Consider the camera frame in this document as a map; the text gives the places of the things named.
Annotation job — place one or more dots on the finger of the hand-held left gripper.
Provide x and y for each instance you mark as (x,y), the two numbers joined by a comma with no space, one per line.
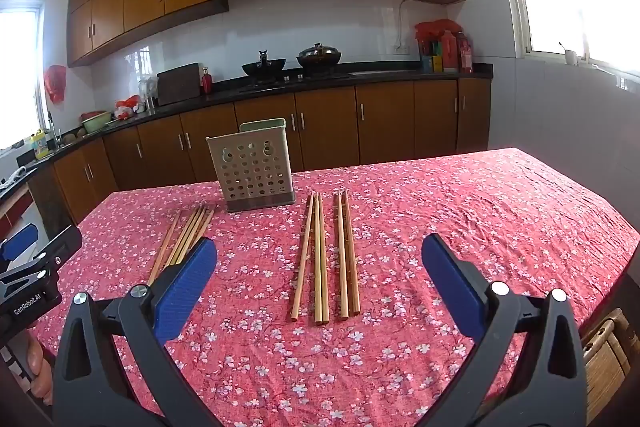
(60,247)
(20,239)

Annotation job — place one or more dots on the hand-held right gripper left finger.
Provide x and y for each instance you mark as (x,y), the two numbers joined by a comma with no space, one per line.
(190,287)

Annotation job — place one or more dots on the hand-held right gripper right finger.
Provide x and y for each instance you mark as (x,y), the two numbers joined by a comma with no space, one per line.
(450,292)

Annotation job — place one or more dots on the beige perforated chopstick holder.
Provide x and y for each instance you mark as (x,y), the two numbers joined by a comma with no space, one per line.
(250,177)

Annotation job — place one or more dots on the person's left hand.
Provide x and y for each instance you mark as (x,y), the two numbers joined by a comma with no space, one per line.
(37,367)

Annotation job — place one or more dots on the red floral tablecloth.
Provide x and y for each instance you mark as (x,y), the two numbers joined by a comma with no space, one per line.
(500,217)

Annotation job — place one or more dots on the yellow detergent bottle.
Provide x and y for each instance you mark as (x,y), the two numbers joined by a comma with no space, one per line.
(41,147)

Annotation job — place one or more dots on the metal faucet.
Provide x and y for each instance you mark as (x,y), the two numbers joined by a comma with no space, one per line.
(54,132)

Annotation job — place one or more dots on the red and white bag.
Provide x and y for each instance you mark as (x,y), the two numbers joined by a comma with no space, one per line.
(127,108)

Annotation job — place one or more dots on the red plastic bag on hook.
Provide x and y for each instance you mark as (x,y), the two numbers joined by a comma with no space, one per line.
(55,84)

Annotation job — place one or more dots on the small bright window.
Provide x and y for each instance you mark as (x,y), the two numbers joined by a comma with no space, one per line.
(17,72)

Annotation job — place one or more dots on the bamboo chair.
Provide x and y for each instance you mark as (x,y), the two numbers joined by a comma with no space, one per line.
(605,357)

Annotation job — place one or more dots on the clear glass jar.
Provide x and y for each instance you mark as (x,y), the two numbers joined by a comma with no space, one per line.
(148,94)

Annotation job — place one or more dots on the row of wooden lower cabinets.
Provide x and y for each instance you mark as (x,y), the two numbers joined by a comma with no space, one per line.
(385,122)

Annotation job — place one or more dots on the black kitchen countertop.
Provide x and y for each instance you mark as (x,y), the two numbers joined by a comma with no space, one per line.
(220,96)

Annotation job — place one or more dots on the dark wooden cutting board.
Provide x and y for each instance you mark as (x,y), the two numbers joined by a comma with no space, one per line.
(177,84)

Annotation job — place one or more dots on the small red bottle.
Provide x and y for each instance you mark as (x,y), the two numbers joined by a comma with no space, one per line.
(207,83)

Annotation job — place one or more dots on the black wok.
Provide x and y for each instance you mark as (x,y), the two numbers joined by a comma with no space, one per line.
(262,69)

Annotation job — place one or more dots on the green and yellow packet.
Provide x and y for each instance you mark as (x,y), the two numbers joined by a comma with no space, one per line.
(432,62)

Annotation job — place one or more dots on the gas stove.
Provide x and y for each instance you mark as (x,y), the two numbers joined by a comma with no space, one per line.
(295,80)

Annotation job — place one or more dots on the tall red bottle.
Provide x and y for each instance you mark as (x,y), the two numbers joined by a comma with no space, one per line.
(465,54)
(449,54)

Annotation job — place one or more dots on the red plastic bag with goods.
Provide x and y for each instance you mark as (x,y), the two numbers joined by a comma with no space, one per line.
(435,29)

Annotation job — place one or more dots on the white cup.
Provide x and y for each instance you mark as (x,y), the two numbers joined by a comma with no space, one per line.
(570,58)

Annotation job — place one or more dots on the black pot with lid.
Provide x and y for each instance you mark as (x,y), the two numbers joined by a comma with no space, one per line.
(320,57)

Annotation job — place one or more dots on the white wall socket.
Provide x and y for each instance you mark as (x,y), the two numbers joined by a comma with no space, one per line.
(401,50)

